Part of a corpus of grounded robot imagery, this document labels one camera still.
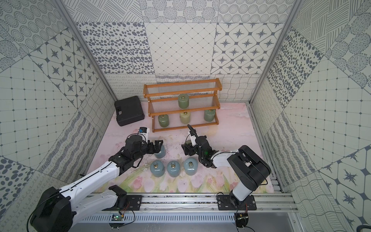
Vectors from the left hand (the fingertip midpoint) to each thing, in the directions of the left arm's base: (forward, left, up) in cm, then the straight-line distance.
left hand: (159, 142), depth 82 cm
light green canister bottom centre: (+24, -13, -6) cm, 28 cm away
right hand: (+5, -16, -10) cm, 20 cm away
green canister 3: (+20, +1, -5) cm, 20 cm away
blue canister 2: (-12, -18, -6) cm, 22 cm away
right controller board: (-34, -44, -18) cm, 58 cm away
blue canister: (-13, 0, -6) cm, 14 cm away
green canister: (+25, -13, +9) cm, 30 cm away
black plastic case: (+33, +32, -10) cm, 47 cm away
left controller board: (-35, +19, -16) cm, 42 cm away
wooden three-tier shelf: (+49, +8, -12) cm, 51 cm away
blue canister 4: (-2, 0, -11) cm, 11 cm away
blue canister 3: (-13, -9, -7) cm, 17 cm away
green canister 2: (+4, -16, -6) cm, 18 cm away
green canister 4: (+26, -31, -5) cm, 40 cm away
